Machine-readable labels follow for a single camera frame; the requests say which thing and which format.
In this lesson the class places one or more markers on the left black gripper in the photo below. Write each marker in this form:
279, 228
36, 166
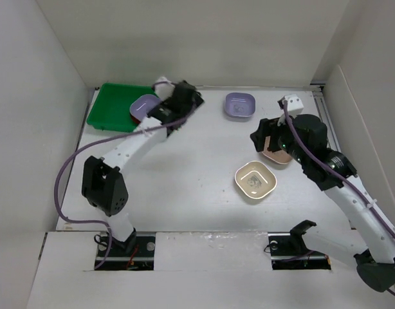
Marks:
196, 98

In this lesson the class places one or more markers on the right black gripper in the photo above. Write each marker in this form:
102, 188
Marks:
258, 136

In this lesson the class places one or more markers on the cream square bowl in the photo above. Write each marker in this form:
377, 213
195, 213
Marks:
255, 180

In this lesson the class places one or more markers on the purple square bowl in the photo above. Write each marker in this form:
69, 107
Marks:
140, 107
239, 105

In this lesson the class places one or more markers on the red round plate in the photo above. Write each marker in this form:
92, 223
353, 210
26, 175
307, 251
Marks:
135, 120

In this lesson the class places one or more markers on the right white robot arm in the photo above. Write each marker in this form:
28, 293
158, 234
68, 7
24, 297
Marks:
374, 256

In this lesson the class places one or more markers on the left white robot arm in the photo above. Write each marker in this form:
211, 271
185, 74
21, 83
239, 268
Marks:
103, 181

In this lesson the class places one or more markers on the green plastic bin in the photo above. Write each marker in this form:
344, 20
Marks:
110, 112

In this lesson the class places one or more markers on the pink square bowl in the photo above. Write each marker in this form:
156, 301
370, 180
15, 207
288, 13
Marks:
279, 157

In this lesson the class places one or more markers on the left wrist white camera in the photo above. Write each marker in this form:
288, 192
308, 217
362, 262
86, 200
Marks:
163, 88

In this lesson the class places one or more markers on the wrist white camera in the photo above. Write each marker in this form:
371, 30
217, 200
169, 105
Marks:
293, 103
163, 88

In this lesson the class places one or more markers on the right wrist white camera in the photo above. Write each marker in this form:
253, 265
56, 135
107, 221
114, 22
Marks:
293, 103

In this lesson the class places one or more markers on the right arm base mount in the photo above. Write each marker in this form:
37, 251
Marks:
285, 255

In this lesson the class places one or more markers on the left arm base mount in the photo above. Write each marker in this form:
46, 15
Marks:
139, 258

